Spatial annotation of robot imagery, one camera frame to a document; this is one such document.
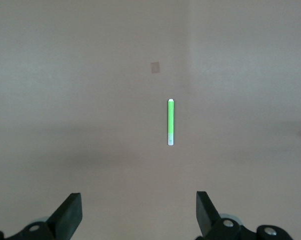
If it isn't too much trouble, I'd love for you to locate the green marker pen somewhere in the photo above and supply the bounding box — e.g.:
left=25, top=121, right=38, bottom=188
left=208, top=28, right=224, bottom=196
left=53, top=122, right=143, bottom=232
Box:
left=167, top=98, right=177, bottom=147

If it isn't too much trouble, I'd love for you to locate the brown tape patch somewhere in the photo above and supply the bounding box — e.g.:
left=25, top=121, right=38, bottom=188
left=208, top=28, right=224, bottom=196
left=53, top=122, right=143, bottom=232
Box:
left=150, top=61, right=161, bottom=75

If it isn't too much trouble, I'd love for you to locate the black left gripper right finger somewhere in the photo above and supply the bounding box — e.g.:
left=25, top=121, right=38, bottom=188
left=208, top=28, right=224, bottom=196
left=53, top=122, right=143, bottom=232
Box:
left=195, top=191, right=242, bottom=240

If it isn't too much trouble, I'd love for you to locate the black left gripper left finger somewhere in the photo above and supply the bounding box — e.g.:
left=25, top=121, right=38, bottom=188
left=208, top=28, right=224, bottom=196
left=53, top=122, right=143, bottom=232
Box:
left=16, top=192, right=83, bottom=240

